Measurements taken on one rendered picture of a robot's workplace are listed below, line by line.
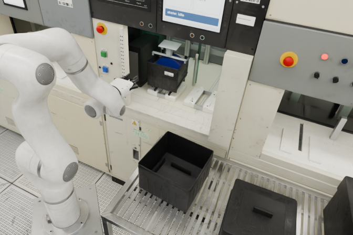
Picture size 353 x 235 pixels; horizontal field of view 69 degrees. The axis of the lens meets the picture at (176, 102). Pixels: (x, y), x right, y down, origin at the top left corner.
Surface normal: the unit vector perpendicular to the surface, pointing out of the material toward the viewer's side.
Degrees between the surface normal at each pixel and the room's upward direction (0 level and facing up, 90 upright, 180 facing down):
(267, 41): 90
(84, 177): 0
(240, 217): 0
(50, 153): 65
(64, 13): 90
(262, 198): 0
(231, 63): 90
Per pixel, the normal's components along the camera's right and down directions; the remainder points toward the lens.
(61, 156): 0.81, -0.10
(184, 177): 0.07, -0.81
